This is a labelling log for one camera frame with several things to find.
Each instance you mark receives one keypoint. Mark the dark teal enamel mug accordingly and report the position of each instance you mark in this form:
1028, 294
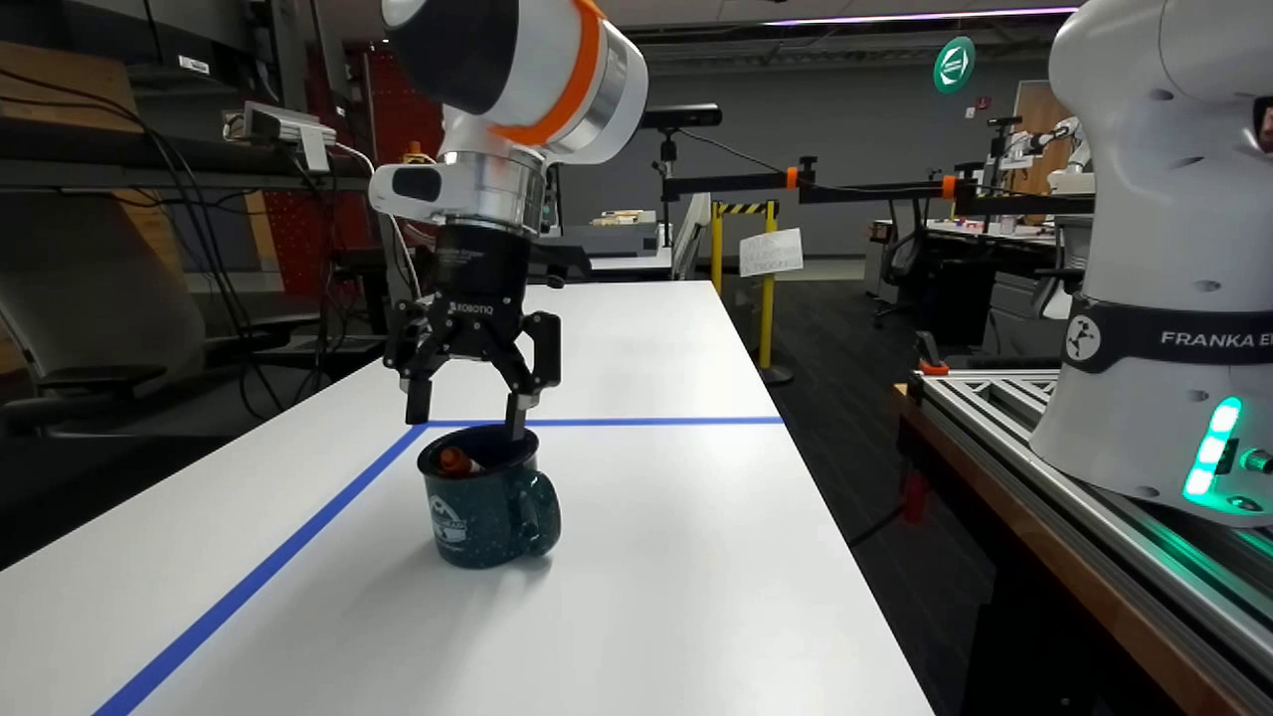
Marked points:
484, 517

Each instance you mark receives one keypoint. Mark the background white table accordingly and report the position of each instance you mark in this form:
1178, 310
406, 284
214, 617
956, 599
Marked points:
631, 264

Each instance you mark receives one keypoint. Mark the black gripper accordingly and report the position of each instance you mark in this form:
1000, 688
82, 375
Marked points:
477, 284

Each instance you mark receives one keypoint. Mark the small white background robot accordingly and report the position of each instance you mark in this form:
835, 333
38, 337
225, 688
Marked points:
1049, 139

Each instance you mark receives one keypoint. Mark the red cabinet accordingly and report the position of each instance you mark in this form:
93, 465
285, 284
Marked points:
393, 111

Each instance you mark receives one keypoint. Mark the black stereo camera on stand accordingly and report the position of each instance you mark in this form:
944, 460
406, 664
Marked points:
691, 115

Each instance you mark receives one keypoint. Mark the yellow black safety barrier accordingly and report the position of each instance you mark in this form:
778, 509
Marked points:
764, 290

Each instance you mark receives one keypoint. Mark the violet ceiling light strip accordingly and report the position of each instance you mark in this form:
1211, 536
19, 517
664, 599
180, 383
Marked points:
927, 17

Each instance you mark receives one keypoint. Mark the long blue tape strip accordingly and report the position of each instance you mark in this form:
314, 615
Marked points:
265, 571

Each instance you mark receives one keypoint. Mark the aluminium profile robot stand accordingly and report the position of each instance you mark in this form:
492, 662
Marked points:
1061, 504

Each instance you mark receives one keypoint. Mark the white paper sign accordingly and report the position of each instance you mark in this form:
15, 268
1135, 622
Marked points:
774, 251

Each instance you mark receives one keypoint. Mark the white power strip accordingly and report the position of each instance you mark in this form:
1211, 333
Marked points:
285, 125

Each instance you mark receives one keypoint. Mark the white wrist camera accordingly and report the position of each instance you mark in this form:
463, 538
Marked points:
406, 187

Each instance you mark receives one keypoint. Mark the black boom with orange clamps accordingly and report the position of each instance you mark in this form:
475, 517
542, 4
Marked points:
861, 192

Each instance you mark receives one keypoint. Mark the round green sign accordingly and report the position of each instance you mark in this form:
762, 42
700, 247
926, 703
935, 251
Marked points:
953, 62

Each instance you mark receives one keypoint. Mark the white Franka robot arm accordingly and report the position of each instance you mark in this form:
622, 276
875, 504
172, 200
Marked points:
1166, 200

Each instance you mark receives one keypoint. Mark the orange white marker pen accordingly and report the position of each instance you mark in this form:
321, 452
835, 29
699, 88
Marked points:
454, 461

